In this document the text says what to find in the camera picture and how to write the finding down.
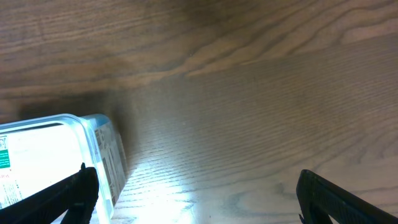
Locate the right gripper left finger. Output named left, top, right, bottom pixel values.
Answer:
left=1, top=164, right=100, bottom=224

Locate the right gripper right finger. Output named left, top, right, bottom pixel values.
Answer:
left=296, top=169, right=397, bottom=224

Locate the white green medicine box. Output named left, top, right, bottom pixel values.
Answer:
left=1, top=125, right=83, bottom=208

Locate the clear plastic container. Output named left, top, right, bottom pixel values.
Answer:
left=1, top=114, right=115, bottom=223

